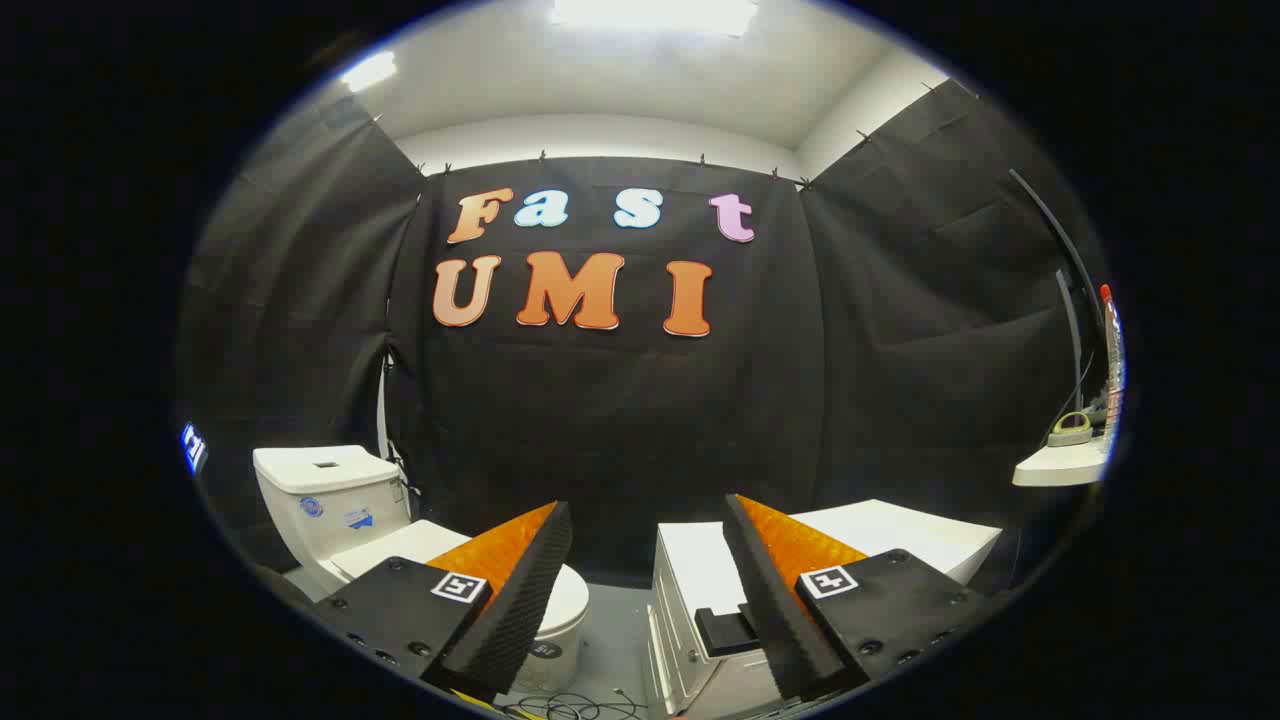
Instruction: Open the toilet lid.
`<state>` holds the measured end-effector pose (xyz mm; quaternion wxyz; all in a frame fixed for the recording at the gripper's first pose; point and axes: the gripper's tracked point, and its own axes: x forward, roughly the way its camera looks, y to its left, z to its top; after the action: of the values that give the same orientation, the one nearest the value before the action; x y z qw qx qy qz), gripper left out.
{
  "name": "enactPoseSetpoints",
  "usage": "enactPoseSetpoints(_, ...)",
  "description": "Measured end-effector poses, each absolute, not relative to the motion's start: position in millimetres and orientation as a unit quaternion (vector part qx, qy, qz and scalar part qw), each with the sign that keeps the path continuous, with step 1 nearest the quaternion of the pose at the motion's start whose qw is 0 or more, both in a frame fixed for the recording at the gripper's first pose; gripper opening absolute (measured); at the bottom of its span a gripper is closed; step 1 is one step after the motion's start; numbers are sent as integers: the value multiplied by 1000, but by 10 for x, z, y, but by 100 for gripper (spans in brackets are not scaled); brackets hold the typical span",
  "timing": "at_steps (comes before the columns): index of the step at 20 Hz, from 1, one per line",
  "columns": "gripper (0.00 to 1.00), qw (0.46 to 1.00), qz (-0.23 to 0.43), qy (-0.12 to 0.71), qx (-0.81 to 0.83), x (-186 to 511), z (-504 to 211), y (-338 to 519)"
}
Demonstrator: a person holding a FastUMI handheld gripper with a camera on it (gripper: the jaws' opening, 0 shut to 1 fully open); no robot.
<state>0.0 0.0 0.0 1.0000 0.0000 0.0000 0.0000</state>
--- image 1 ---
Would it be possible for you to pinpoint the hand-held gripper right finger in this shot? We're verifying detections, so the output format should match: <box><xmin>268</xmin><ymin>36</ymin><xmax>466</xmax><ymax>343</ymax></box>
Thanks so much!
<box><xmin>722</xmin><ymin>493</ymin><xmax>993</xmax><ymax>705</ymax></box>

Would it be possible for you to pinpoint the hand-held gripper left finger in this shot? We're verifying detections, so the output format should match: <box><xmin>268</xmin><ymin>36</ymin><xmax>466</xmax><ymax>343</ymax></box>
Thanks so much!
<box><xmin>313</xmin><ymin>501</ymin><xmax>574</xmax><ymax>701</ymax></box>

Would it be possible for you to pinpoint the white toilet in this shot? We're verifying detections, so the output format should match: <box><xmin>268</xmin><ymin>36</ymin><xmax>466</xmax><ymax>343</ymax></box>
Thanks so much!
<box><xmin>253</xmin><ymin>445</ymin><xmax>591</xmax><ymax>696</ymax></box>

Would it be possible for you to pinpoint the black block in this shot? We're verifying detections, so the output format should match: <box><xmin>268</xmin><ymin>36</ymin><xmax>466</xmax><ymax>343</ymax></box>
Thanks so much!
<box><xmin>695</xmin><ymin>603</ymin><xmax>761</xmax><ymax>658</ymax></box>

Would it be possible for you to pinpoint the white drawer cabinet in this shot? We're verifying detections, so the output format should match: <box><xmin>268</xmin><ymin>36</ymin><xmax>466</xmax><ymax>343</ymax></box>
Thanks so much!
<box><xmin>645</xmin><ymin>498</ymin><xmax>1004</xmax><ymax>720</ymax></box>

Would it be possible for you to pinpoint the black backdrop cloth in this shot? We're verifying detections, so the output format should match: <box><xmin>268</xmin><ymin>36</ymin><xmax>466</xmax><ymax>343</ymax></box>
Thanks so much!
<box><xmin>178</xmin><ymin>80</ymin><xmax>1109</xmax><ymax>581</ymax></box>

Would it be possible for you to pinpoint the white pipe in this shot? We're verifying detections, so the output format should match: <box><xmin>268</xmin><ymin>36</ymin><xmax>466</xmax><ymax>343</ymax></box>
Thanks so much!
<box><xmin>375</xmin><ymin>345</ymin><xmax>393</xmax><ymax>461</ymax></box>

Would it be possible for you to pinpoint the white shelf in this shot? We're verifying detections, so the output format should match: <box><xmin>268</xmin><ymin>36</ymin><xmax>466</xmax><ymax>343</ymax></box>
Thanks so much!
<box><xmin>1012</xmin><ymin>440</ymin><xmax>1111</xmax><ymax>488</ymax></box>

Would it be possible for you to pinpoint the red-capped bottle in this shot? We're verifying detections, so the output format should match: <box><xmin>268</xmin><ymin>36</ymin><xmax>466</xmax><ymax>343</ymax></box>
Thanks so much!
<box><xmin>1098</xmin><ymin>284</ymin><xmax>1127</xmax><ymax>433</ymax></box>

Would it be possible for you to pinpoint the small ceiling light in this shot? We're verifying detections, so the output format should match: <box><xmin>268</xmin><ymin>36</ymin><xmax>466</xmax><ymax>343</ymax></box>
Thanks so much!
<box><xmin>340</xmin><ymin>50</ymin><xmax>399</xmax><ymax>93</ymax></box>

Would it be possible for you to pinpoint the large ceiling light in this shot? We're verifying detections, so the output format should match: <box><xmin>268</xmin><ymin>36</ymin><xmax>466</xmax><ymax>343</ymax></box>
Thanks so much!
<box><xmin>550</xmin><ymin>0</ymin><xmax>759</xmax><ymax>37</ymax></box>

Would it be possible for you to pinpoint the tangle of black cables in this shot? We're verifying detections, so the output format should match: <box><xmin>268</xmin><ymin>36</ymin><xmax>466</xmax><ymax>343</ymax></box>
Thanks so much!
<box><xmin>500</xmin><ymin>688</ymin><xmax>651</xmax><ymax>720</ymax></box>

